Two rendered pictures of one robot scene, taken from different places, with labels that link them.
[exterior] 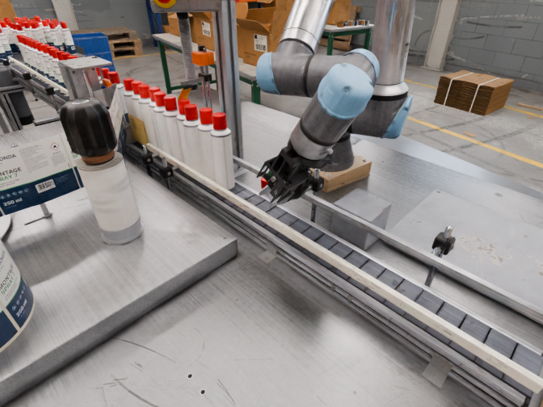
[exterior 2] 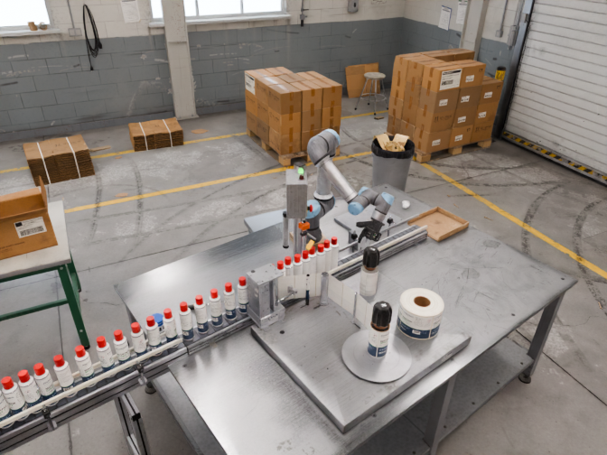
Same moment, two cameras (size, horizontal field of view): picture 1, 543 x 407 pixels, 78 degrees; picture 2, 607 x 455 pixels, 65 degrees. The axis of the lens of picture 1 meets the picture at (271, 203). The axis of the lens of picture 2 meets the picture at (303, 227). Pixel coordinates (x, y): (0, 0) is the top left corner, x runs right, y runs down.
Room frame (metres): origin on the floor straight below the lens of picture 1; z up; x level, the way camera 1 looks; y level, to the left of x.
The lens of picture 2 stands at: (0.69, 2.28, 2.49)
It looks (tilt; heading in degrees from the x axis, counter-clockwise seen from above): 32 degrees down; 277
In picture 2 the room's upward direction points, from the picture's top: 1 degrees clockwise
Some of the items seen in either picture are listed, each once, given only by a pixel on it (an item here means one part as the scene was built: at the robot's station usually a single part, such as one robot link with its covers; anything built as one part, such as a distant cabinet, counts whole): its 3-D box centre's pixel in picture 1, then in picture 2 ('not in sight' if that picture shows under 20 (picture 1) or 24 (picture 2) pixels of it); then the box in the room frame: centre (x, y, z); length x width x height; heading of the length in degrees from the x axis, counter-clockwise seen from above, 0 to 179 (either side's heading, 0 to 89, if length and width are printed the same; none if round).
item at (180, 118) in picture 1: (188, 136); (311, 263); (0.89, 0.23, 0.98); 0.05 x 0.05 x 0.20
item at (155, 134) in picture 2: not in sight; (155, 134); (3.41, -3.53, 0.11); 0.65 x 0.54 x 0.22; 31
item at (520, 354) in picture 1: (205, 182); (321, 277); (0.84, 0.19, 0.86); 1.65 x 0.08 x 0.04; 45
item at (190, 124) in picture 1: (195, 142); (320, 261); (0.85, 0.21, 0.98); 0.05 x 0.05 x 0.20
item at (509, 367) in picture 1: (265, 217); (364, 255); (0.61, 0.01, 0.90); 1.07 x 0.01 x 0.02; 45
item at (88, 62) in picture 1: (85, 62); (265, 273); (1.07, 0.56, 1.14); 0.14 x 0.11 x 0.01; 45
